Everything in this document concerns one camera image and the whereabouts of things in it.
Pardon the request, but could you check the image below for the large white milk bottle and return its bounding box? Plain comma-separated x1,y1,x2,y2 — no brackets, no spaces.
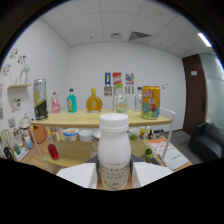
97,112,132,191

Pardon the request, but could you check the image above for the blue white gradient cup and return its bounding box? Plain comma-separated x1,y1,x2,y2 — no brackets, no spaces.
23,134,34,150

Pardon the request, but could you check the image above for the green lime glass jar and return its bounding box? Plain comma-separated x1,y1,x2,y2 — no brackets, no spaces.
140,148,155,164

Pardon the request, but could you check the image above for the orange patterned menu card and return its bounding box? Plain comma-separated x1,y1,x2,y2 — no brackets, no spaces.
148,138,172,158

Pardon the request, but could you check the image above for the red liquid glass bottle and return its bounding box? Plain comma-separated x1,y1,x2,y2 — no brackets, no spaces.
47,143,60,161

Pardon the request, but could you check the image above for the white bowl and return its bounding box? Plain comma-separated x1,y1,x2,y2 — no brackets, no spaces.
78,129,94,143

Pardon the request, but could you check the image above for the blue white tub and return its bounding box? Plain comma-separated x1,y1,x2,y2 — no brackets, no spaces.
62,127,80,142

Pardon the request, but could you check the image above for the orange storage basket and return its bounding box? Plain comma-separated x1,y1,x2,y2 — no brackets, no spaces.
29,125,48,144

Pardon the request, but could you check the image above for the two-tier wooden shelf rack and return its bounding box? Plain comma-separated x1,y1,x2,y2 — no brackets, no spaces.
30,107,176,169

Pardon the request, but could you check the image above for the white kitchen scale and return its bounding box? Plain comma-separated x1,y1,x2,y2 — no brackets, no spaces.
13,146,30,162

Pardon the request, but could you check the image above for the black armchair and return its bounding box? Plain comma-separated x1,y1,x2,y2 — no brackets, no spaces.
187,121,224,163

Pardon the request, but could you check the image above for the large yellow drink can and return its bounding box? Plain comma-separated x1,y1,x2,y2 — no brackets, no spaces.
140,85,161,120

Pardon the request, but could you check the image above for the teal liquid bottle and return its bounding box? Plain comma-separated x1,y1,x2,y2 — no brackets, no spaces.
66,88,78,114

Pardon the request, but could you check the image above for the pink liquid bottle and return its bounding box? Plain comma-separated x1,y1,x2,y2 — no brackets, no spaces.
50,91,62,115

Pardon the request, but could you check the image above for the clear bottle blue cap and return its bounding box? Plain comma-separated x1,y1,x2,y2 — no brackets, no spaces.
134,86,144,113

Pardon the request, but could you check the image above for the black kettle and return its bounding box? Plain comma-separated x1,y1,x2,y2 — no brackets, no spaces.
2,146,16,162

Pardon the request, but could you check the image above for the round amber bottle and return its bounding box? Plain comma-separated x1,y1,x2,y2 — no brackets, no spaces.
85,87,103,113

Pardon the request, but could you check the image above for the white pot with lid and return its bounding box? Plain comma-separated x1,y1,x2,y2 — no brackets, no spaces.
18,114,31,129

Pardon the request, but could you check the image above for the clear bottle green cap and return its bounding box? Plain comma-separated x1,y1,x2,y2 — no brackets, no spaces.
113,83,128,114

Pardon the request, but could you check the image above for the large black silver can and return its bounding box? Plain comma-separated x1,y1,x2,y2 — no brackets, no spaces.
32,78,49,121

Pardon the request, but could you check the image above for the brown door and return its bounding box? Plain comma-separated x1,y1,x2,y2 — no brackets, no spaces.
182,53,208,136

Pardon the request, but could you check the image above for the white figurine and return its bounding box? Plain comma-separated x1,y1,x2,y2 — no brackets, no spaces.
19,63,31,85

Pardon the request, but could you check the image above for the ceiling air vent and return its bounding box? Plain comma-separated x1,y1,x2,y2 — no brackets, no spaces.
128,31,152,42

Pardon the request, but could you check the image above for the red wall poster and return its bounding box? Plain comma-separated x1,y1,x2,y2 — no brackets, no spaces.
112,72,123,86

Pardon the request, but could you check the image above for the wooden wall shelf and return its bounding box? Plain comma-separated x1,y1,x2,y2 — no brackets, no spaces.
7,83,33,90

